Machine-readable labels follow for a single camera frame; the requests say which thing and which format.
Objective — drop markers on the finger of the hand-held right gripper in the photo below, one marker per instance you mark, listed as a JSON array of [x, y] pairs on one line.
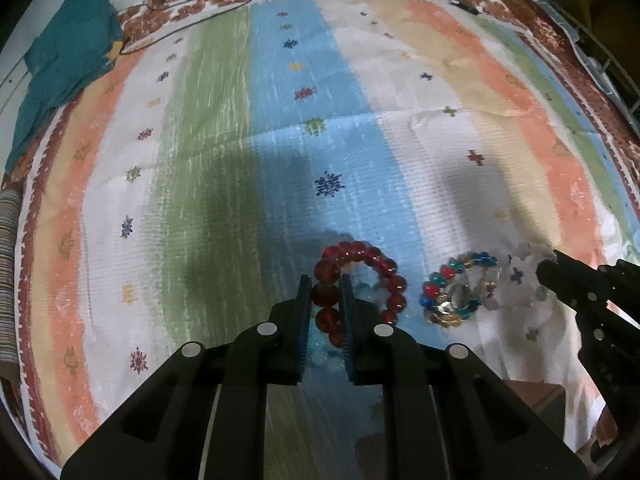
[[565, 277], [597, 340]]

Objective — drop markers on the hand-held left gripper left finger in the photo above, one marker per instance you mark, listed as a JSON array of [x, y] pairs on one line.
[[301, 332]]

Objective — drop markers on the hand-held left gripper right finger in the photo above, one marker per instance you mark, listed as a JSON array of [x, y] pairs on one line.
[[348, 332]]

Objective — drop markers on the striped patterned blanket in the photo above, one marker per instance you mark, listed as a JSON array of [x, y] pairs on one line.
[[225, 160]]

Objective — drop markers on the small black object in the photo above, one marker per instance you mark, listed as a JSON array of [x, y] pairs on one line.
[[462, 5]]

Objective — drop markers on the striped woven fabric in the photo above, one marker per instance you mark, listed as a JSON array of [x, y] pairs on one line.
[[7, 280]]

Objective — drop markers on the teal cloth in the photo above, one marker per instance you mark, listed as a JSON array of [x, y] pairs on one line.
[[60, 60]]

